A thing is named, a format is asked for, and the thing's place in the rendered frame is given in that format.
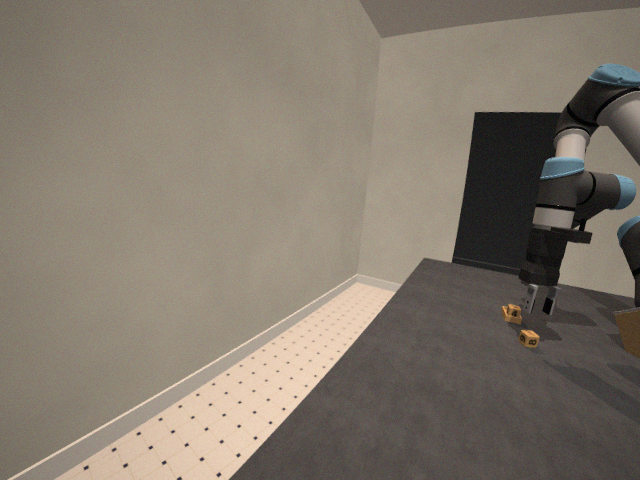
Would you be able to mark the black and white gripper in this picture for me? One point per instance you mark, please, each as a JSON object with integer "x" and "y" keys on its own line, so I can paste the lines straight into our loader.
{"x": 545, "y": 251}

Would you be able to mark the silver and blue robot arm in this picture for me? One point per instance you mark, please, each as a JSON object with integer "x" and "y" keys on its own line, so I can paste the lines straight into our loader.
{"x": 610, "y": 97}

